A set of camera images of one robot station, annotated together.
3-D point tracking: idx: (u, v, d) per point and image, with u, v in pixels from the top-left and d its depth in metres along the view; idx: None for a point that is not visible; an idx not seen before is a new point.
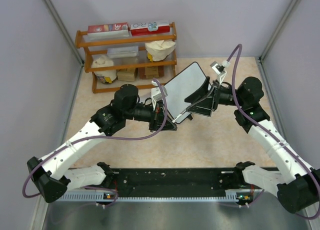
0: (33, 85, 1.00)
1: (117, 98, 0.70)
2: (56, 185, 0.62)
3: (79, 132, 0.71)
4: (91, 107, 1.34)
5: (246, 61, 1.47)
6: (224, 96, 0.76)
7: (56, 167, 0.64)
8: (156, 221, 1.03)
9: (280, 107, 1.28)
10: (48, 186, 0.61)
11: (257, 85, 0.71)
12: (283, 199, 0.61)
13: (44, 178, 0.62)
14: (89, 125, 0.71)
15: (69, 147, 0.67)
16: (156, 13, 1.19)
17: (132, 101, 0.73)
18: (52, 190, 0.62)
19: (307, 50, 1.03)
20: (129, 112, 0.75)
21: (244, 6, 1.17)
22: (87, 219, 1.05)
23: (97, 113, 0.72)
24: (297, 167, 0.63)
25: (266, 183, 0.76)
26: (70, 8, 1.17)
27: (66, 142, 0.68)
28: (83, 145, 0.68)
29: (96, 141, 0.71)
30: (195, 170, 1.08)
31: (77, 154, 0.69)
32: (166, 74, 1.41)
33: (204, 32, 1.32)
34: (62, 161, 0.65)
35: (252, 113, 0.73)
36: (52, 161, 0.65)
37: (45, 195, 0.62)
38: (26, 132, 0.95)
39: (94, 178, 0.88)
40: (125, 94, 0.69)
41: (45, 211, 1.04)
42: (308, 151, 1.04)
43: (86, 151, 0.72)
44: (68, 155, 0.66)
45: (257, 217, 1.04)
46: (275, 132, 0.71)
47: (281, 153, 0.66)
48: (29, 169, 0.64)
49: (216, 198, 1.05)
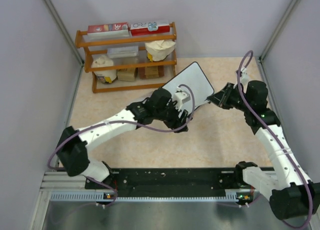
0: (33, 84, 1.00)
1: (155, 96, 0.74)
2: (84, 159, 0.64)
3: (115, 116, 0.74)
4: (91, 106, 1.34)
5: (245, 61, 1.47)
6: (234, 98, 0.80)
7: (92, 139, 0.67)
8: (156, 221, 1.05)
9: (280, 108, 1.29)
10: (80, 157, 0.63)
11: (263, 84, 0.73)
12: (274, 204, 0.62)
13: (78, 147, 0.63)
14: (125, 112, 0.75)
15: (106, 125, 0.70)
16: (156, 13, 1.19)
17: (165, 102, 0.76)
18: (79, 163, 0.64)
19: (307, 50, 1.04)
20: (160, 112, 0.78)
21: (244, 5, 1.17)
22: (87, 218, 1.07)
23: (133, 103, 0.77)
24: (294, 176, 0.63)
25: (263, 186, 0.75)
26: (71, 8, 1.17)
27: (103, 120, 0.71)
28: (118, 127, 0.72)
29: (127, 128, 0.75)
30: (195, 170, 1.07)
31: (110, 134, 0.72)
32: (166, 74, 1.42)
33: (205, 32, 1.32)
34: (98, 136, 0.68)
35: (263, 115, 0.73)
36: (89, 133, 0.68)
37: (70, 169, 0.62)
38: (26, 132, 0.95)
39: (99, 171, 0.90)
40: (162, 93, 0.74)
41: (45, 211, 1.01)
42: (308, 152, 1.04)
43: (115, 135, 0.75)
44: (104, 131, 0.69)
45: (257, 217, 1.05)
46: (282, 138, 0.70)
47: (282, 159, 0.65)
48: (64, 136, 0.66)
49: (215, 198, 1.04)
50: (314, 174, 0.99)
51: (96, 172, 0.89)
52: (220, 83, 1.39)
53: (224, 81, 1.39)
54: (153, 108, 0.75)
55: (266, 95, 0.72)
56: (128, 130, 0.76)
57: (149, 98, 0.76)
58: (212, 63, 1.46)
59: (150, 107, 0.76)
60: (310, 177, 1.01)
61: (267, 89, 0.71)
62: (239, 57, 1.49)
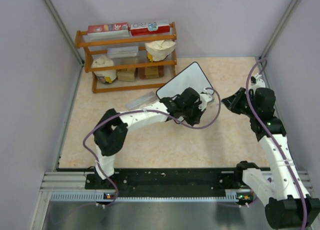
0: (33, 84, 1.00)
1: (186, 94, 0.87)
2: (121, 140, 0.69)
3: (151, 106, 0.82)
4: (91, 106, 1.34)
5: (245, 61, 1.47)
6: (243, 103, 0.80)
7: (132, 123, 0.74)
8: (156, 221, 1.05)
9: (280, 108, 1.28)
10: (119, 137, 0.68)
11: (271, 92, 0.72)
12: (269, 212, 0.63)
13: (119, 128, 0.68)
14: (159, 104, 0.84)
15: (143, 112, 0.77)
16: (156, 13, 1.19)
17: (193, 100, 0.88)
18: (116, 143, 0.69)
19: (307, 50, 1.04)
20: (187, 109, 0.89)
21: (244, 5, 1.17)
22: (87, 218, 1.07)
23: (165, 98, 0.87)
24: (292, 189, 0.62)
25: (261, 191, 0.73)
26: (71, 8, 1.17)
27: (141, 107, 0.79)
28: (153, 116, 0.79)
29: (158, 119, 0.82)
30: (195, 170, 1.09)
31: (144, 122, 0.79)
32: (166, 74, 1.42)
33: (204, 32, 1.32)
34: (137, 121, 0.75)
35: (269, 123, 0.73)
36: (129, 116, 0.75)
37: (108, 145, 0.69)
38: (27, 132, 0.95)
39: (111, 166, 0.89)
40: (192, 92, 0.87)
41: (45, 211, 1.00)
42: (308, 152, 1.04)
43: (147, 124, 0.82)
44: (142, 117, 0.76)
45: (257, 217, 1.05)
46: (285, 149, 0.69)
47: (283, 170, 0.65)
48: (106, 117, 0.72)
49: (215, 198, 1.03)
50: (314, 174, 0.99)
51: (109, 168, 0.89)
52: (220, 83, 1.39)
53: (224, 81, 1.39)
54: (183, 104, 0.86)
55: (273, 103, 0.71)
56: (159, 120, 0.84)
57: (180, 95, 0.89)
58: (212, 63, 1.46)
59: (180, 103, 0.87)
60: (310, 178, 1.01)
61: (275, 98, 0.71)
62: (239, 57, 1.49)
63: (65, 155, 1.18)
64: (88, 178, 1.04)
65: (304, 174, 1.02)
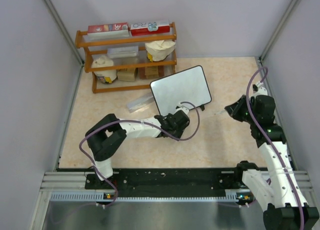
0: (33, 84, 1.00)
1: (178, 116, 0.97)
2: (114, 146, 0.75)
3: (147, 120, 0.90)
4: (91, 106, 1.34)
5: (245, 61, 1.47)
6: (244, 109, 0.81)
7: (128, 131, 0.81)
8: (156, 221, 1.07)
9: (280, 107, 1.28)
10: (114, 143, 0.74)
11: (271, 98, 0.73)
12: (268, 219, 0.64)
13: (115, 135, 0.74)
14: (154, 120, 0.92)
15: (141, 124, 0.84)
16: (155, 13, 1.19)
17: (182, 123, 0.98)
18: (109, 148, 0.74)
19: (307, 50, 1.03)
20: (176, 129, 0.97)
21: (244, 5, 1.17)
22: (87, 218, 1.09)
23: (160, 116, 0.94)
24: (290, 197, 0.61)
25: (261, 195, 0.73)
26: (71, 8, 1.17)
27: (141, 119, 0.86)
28: (149, 129, 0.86)
29: (151, 133, 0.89)
30: (195, 170, 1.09)
31: (141, 132, 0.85)
32: (166, 74, 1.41)
33: (204, 32, 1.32)
34: (133, 130, 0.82)
35: (270, 130, 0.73)
36: (128, 125, 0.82)
37: (100, 150, 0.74)
38: (26, 133, 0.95)
39: (109, 168, 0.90)
40: (184, 116, 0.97)
41: (45, 211, 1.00)
42: (308, 152, 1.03)
43: (140, 135, 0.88)
44: (138, 128, 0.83)
45: (257, 217, 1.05)
46: (285, 157, 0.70)
47: (282, 178, 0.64)
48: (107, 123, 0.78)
49: (215, 198, 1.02)
50: (314, 174, 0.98)
51: (105, 171, 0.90)
52: (220, 83, 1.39)
53: (223, 81, 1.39)
54: (175, 124, 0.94)
55: (273, 109, 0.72)
56: (151, 135, 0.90)
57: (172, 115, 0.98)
58: (212, 63, 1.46)
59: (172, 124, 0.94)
60: (310, 178, 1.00)
61: (275, 105, 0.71)
62: (239, 57, 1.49)
63: (65, 155, 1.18)
64: (88, 178, 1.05)
65: (303, 174, 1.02)
